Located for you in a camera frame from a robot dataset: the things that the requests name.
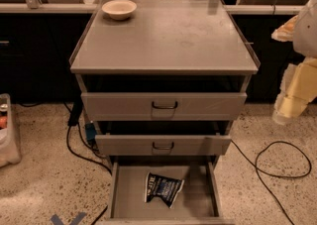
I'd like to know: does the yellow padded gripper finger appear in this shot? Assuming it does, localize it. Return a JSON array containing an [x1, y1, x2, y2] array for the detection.
[[271, 15, 298, 42], [272, 57, 317, 125]]

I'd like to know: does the blue chip bag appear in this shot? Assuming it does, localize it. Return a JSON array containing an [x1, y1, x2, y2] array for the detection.
[[145, 172, 184, 208]]

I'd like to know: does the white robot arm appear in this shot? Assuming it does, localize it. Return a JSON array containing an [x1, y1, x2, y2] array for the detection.
[[271, 0, 317, 125]]

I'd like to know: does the grey drawer cabinet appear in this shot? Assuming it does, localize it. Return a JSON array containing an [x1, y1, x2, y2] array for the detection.
[[68, 0, 262, 225]]

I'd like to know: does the grey bottom drawer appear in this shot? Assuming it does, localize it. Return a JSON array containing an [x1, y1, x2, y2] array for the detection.
[[96, 157, 235, 225]]

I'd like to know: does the grey drawer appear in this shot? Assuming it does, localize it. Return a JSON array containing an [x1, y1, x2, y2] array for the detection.
[[95, 135, 231, 156], [81, 92, 247, 121], [96, 157, 235, 225]]

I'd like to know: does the grey middle drawer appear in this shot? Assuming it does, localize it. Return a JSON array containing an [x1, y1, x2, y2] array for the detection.
[[95, 135, 231, 156]]

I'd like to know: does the grey top drawer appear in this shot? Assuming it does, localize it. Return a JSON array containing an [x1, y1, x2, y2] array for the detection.
[[81, 92, 247, 121]]

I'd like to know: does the white ceramic bowl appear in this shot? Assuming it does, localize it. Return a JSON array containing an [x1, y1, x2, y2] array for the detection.
[[102, 0, 137, 21]]

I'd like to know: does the blue power adapter box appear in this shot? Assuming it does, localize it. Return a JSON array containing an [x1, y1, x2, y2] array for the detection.
[[84, 123, 97, 142]]

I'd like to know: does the black power plug block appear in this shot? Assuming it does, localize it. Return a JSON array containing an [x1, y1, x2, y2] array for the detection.
[[67, 100, 83, 127]]

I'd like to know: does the clear plastic bin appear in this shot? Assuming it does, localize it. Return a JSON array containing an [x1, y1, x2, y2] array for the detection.
[[0, 93, 21, 167]]

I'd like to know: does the black cable right floor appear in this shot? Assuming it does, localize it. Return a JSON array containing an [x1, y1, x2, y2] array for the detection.
[[230, 139, 313, 225]]

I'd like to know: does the black cable floor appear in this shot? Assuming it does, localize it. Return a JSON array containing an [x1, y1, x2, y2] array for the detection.
[[62, 101, 113, 225], [230, 139, 313, 225]]

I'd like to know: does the black top drawer handle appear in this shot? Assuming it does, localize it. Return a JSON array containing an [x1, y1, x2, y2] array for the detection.
[[152, 101, 178, 110]]

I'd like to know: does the black drawer handle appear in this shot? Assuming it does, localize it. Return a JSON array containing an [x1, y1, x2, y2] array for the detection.
[[152, 101, 178, 110], [152, 142, 174, 151]]

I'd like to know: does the black middle drawer handle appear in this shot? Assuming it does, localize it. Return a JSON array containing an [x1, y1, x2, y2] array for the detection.
[[152, 142, 174, 151]]

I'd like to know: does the black cable left floor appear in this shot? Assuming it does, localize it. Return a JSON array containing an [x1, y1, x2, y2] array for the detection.
[[62, 101, 113, 225]]

